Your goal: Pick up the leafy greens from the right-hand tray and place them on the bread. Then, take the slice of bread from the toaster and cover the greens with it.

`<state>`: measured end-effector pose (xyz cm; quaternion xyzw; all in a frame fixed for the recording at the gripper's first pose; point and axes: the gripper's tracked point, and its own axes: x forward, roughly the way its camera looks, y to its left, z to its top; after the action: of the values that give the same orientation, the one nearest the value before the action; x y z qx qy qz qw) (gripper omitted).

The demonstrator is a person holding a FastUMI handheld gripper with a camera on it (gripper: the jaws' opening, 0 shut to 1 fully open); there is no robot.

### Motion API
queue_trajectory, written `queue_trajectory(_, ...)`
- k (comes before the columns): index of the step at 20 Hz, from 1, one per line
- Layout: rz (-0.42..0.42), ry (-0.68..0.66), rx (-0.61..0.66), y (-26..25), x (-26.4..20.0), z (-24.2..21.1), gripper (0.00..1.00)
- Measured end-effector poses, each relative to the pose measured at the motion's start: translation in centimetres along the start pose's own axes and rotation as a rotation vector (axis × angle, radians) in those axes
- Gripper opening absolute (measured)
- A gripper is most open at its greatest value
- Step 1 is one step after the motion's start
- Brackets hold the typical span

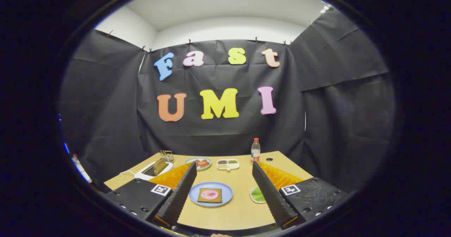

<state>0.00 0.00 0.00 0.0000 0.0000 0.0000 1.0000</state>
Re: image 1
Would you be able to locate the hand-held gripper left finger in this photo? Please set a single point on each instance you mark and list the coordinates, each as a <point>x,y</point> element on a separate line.
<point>179,198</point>

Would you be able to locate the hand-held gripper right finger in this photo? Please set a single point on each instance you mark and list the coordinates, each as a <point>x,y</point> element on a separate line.
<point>271,198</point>

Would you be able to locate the green lettuce leaf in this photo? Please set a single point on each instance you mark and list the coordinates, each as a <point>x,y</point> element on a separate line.
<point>257,194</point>

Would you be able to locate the brown toasted bread slice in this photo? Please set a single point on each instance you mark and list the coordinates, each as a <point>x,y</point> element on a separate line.
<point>160,166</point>

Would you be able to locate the blue round plate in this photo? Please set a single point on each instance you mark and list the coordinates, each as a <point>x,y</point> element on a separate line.
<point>195,194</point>

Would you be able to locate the small white square plate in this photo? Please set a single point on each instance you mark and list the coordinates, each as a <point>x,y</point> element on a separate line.
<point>250,193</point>

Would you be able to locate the bread slice under ham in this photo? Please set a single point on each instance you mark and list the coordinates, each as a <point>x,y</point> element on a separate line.
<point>202,199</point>

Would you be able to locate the pink ham slice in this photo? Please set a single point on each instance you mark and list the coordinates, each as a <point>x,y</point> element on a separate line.
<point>209,194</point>

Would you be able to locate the pale green plate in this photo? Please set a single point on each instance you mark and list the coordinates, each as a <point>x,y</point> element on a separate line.
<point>190,159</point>

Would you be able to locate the red tomato slice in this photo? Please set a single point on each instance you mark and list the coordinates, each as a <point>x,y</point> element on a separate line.
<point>202,163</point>

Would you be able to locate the white toaster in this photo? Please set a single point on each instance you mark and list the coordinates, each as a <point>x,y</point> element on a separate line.
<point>144,173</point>

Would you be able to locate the clear plastic bottle red cap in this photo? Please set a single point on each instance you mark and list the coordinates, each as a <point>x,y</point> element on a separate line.
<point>255,152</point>

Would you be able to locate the white divided condiment dish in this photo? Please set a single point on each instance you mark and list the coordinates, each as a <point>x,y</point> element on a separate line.
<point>228,167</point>

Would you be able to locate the black backdrop cloth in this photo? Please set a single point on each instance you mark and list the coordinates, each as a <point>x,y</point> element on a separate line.
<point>225,138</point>

